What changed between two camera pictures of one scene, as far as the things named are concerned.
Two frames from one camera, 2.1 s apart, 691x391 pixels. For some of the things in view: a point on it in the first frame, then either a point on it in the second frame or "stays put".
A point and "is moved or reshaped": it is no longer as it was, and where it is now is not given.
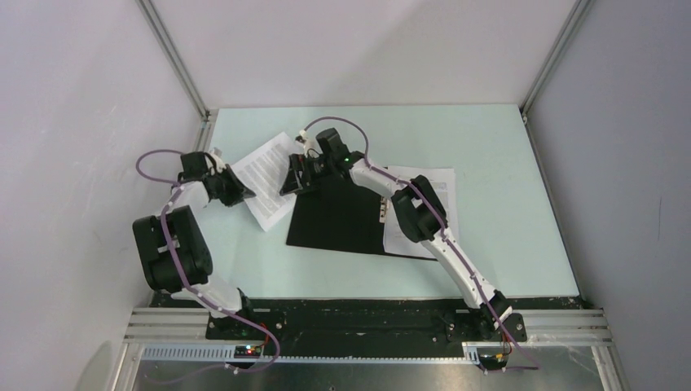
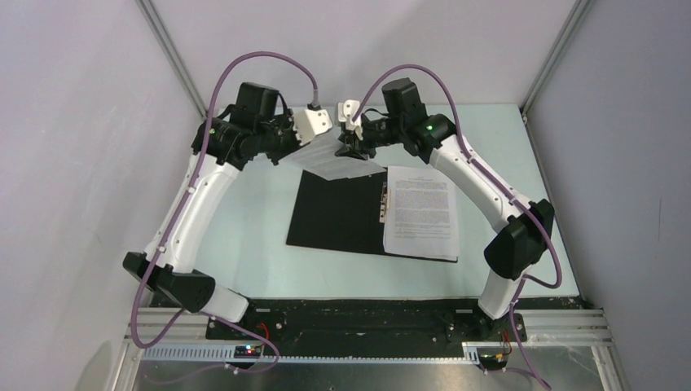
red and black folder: [343, 214] stays put
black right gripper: [294, 182] → [352, 150]
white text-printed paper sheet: [264, 170] is moved or reshaped
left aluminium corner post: [173, 55] stays put
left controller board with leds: [248, 352] stays put
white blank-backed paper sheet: [442, 185] stays put
